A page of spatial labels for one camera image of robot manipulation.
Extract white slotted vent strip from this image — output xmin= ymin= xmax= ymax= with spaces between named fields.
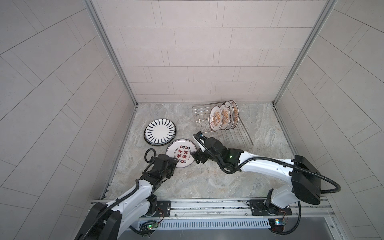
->
xmin=156 ymin=218 xmax=271 ymax=230

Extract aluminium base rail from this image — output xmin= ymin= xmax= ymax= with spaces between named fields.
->
xmin=86 ymin=196 xmax=334 ymax=220

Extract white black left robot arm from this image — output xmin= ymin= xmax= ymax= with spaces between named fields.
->
xmin=75 ymin=154 xmax=178 ymax=240

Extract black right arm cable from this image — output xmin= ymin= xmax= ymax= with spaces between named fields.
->
xmin=209 ymin=143 xmax=342 ymax=235

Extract large orange sunburst plate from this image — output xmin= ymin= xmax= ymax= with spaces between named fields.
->
xmin=230 ymin=100 xmax=239 ymax=129

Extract aluminium corner post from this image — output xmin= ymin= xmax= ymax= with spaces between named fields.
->
xmin=272 ymin=0 xmax=337 ymax=106
xmin=83 ymin=0 xmax=138 ymax=109

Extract aluminium corner post right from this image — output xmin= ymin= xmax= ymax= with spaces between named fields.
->
xmin=272 ymin=0 xmax=337 ymax=106

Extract aluminium corner post left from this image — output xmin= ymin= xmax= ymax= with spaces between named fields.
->
xmin=83 ymin=0 xmax=138 ymax=109

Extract large red characters plate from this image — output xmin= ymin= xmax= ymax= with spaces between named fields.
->
xmin=224 ymin=101 xmax=235 ymax=130

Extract left green circuit board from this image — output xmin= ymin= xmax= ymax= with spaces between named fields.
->
xmin=140 ymin=221 xmax=159 ymax=236

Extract right green circuit board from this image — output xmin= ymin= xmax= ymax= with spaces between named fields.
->
xmin=268 ymin=218 xmax=286 ymax=233

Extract metal wire dish rack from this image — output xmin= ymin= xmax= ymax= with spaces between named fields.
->
xmin=192 ymin=103 xmax=254 ymax=151

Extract white plate orange sunburst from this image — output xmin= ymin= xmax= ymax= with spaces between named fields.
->
xmin=209 ymin=105 xmax=223 ymax=132

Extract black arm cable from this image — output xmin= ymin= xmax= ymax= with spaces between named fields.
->
xmin=77 ymin=147 xmax=158 ymax=240
xmin=209 ymin=143 xmax=342 ymax=235

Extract green circuit board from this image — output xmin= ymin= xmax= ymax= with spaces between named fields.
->
xmin=268 ymin=218 xmax=286 ymax=233
xmin=140 ymin=221 xmax=159 ymax=236

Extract white plate red characters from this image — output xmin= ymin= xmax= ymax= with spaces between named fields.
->
xmin=166 ymin=139 xmax=197 ymax=168

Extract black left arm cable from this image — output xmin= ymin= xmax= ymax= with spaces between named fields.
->
xmin=77 ymin=147 xmax=158 ymax=240

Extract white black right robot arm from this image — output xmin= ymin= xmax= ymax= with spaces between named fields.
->
xmin=192 ymin=134 xmax=322 ymax=215

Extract white blue leaf plate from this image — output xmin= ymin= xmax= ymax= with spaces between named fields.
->
xmin=144 ymin=119 xmax=177 ymax=146

